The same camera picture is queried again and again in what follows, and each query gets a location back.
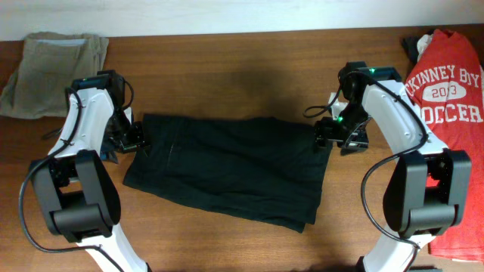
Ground red soccer t-shirt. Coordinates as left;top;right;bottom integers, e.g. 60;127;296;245
405;29;483;261

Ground dark garment at table corner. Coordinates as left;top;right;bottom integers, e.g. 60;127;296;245
401;36;420;64

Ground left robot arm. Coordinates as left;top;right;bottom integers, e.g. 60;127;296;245
18;70;150;271

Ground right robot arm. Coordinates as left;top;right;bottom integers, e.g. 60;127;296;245
315;61;472;272

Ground black shorts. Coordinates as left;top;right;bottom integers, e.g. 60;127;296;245
123;114;331;233

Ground folded khaki shorts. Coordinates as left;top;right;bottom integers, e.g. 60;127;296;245
1;32;109;119

